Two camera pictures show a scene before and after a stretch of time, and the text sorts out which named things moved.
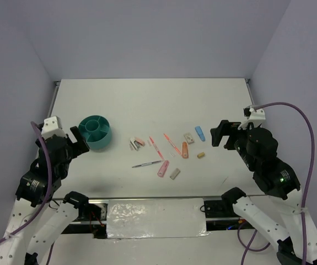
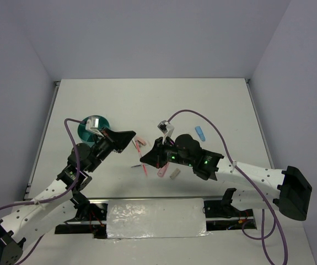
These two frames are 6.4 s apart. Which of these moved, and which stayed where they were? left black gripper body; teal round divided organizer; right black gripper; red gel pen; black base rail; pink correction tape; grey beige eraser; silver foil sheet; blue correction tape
Moved: right black gripper; left black gripper body; red gel pen
Stayed: teal round divided organizer; pink correction tape; silver foil sheet; blue correction tape; black base rail; grey beige eraser
